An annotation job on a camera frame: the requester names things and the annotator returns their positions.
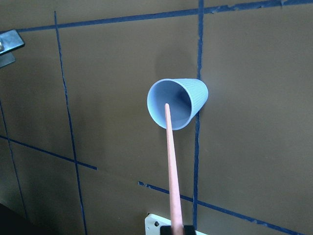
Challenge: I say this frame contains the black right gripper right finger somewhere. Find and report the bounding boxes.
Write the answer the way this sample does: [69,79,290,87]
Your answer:
[183,225,196,235]

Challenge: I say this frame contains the blue ribbed paper cup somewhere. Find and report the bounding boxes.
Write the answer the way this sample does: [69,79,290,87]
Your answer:
[147,78,209,130]

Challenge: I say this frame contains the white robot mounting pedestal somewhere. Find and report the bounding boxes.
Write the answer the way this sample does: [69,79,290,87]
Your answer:
[144,213,196,235]

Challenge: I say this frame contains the pink chopstick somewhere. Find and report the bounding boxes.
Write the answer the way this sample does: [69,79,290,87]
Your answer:
[164,103,184,235]

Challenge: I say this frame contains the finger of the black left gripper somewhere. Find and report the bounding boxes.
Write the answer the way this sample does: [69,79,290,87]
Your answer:
[0,29,25,54]
[0,52,16,68]

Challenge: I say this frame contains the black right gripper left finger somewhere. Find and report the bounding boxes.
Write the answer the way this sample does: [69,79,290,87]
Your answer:
[159,226,173,235]

